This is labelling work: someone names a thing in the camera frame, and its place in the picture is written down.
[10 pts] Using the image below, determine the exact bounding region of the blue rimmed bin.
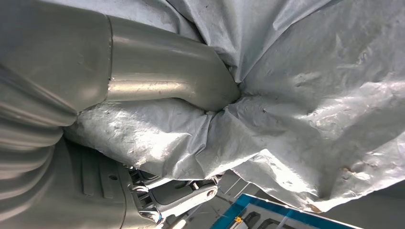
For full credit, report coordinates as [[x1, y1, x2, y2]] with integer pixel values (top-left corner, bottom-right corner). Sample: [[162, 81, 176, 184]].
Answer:
[[210, 193, 364, 229]]

